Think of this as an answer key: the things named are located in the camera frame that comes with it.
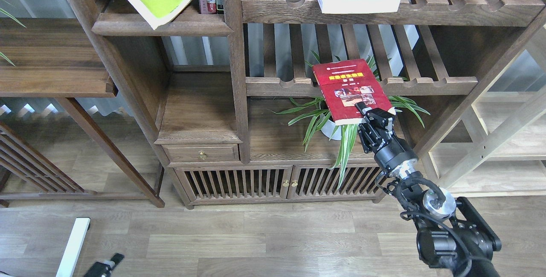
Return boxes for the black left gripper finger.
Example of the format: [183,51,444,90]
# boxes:
[84,253,125,277]

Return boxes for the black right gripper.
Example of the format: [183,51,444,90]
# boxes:
[355,102,418,174]

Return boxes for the red cover book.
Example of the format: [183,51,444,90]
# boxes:
[312,59,396,126]

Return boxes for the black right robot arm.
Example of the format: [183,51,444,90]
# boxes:
[356,102,502,277]

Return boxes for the light wooden shelf rack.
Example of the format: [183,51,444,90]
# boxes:
[423,27,546,197]

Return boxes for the white plant pot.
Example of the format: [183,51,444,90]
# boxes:
[319,96,363,140]

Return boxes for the green spider plant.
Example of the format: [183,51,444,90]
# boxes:
[281,56,429,187]

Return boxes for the dark wooden bookshelf cabinet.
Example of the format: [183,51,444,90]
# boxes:
[67,0,545,208]

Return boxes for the brass drawer knob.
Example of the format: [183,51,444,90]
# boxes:
[198,151,207,160]

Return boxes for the dark wooden side table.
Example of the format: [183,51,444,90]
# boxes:
[0,18,165,208]

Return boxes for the green plant leaves at left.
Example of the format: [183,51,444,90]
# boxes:
[0,0,27,67]

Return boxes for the white metal post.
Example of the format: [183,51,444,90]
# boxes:
[56,217,90,277]

